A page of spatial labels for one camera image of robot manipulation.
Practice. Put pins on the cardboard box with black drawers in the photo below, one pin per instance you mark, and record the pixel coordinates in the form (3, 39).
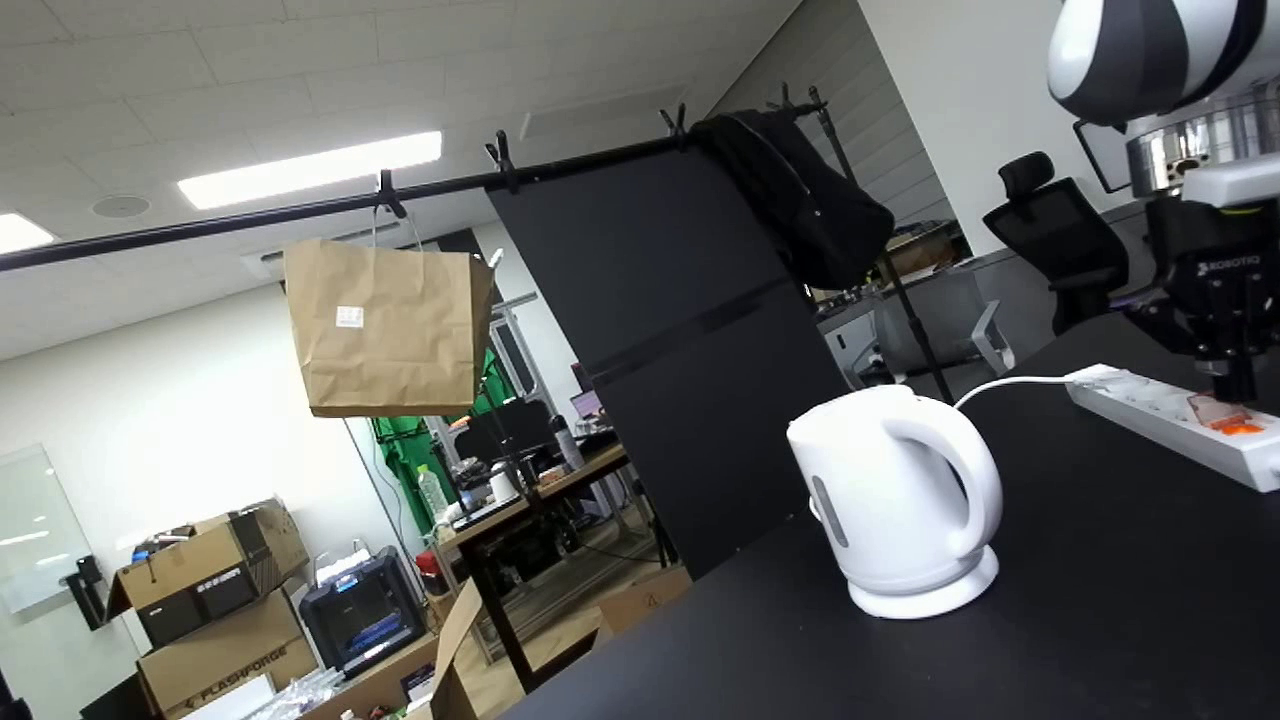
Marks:
(206, 566)

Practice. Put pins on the black horizontal pole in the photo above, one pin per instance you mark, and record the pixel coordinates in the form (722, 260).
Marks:
(264, 214)

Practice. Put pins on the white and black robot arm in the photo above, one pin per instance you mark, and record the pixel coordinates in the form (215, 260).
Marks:
(1145, 45)

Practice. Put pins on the brown paper bag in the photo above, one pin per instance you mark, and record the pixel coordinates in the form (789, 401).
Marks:
(387, 326)

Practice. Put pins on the black hanging backpack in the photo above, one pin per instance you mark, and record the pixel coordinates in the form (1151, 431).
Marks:
(800, 201)

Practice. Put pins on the black backdrop board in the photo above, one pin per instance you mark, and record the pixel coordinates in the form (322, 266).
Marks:
(665, 345)

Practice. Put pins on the long ceiling light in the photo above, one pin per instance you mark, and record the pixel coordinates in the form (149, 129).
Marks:
(21, 235)
(313, 166)

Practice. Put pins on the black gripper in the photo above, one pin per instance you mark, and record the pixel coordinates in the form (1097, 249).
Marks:
(1220, 255)

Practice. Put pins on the black office chair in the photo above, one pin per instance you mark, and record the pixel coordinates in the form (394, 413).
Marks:
(1054, 240)

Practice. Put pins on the white power strip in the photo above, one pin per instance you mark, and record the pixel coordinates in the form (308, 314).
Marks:
(1174, 404)

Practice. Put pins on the wooden desk black legs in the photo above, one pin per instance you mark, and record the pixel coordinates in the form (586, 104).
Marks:
(533, 502)

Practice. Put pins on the white electric kettle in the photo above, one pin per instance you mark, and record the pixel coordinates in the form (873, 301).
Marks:
(884, 512)

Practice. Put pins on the green cloth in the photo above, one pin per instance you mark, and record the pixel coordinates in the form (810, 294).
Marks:
(400, 460)

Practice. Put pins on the black spring clamp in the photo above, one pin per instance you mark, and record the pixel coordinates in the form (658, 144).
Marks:
(674, 126)
(501, 157)
(388, 197)

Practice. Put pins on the plain cardboard box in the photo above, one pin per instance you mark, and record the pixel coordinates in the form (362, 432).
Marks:
(227, 653)

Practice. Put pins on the whiteboard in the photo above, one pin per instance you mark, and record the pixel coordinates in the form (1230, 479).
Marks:
(32, 535)

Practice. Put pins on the small flat cardboard box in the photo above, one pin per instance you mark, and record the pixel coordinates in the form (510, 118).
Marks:
(642, 602)

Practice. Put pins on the black backdrop stand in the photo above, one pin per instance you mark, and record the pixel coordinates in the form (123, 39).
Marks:
(884, 266)

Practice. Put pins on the black 3D printer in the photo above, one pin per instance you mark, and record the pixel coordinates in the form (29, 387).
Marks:
(362, 617)

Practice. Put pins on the open cardboard box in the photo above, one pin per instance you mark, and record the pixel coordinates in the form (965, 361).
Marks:
(427, 664)

